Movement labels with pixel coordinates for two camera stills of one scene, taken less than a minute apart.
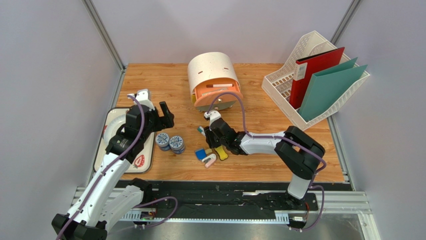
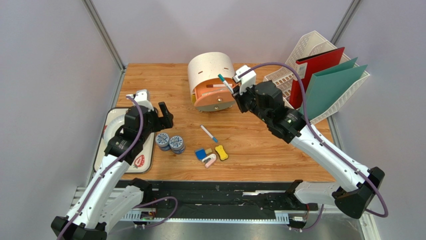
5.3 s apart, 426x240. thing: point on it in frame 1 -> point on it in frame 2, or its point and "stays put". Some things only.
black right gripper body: x=216 y=137 -> x=241 y=98
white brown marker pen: x=220 y=85 stays put
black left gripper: x=163 y=122 stays put
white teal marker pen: x=201 y=130 -> x=226 y=83
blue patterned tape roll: x=176 y=144 stays put
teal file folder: x=327 y=85 stays put
